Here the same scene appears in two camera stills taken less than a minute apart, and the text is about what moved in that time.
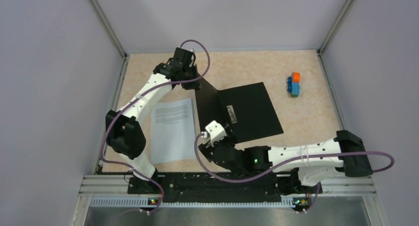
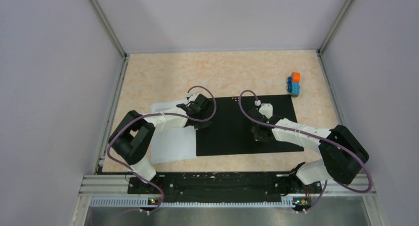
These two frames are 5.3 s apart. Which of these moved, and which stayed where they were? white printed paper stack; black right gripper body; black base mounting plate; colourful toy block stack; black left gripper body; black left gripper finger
Moved: black right gripper body; black left gripper finger; black left gripper body
Stayed: black base mounting plate; colourful toy block stack; white printed paper stack
